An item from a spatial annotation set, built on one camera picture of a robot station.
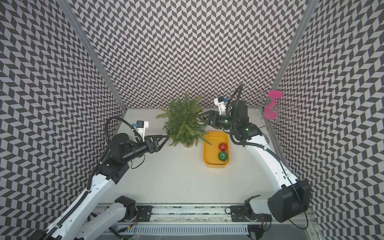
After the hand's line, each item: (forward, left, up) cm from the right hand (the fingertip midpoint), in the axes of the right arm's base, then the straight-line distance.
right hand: (201, 120), depth 69 cm
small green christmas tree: (+3, +10, -5) cm, 12 cm away
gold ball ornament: (-1, +1, +2) cm, 2 cm away
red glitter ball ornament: (+2, -13, -28) cm, 30 cm away
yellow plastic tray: (0, -6, -31) cm, 32 cm away
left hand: (-7, +17, -5) cm, 19 cm away
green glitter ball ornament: (-4, -13, -29) cm, 31 cm away
